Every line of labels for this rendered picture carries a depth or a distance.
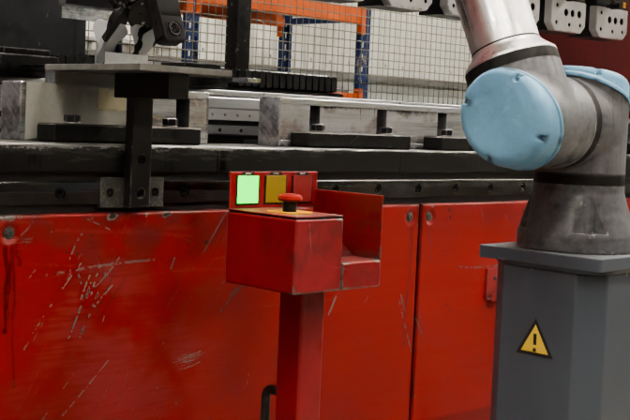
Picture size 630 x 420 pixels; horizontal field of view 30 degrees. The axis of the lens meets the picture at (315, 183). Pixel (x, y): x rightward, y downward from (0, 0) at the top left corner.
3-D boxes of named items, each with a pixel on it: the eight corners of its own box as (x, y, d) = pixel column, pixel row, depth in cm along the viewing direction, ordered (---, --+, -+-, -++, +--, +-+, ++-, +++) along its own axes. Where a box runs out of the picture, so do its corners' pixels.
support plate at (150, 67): (139, 69, 174) (140, 63, 174) (44, 69, 192) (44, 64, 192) (232, 77, 186) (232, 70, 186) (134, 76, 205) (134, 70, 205)
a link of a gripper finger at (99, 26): (85, 46, 194) (119, 4, 191) (100, 69, 191) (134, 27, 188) (71, 40, 191) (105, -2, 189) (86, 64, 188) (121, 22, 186)
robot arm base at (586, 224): (656, 251, 153) (661, 175, 153) (595, 257, 142) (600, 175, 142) (557, 240, 164) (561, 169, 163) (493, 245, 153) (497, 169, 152)
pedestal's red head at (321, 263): (292, 295, 178) (298, 177, 177) (223, 282, 190) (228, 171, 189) (380, 286, 193) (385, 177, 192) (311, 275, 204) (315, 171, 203)
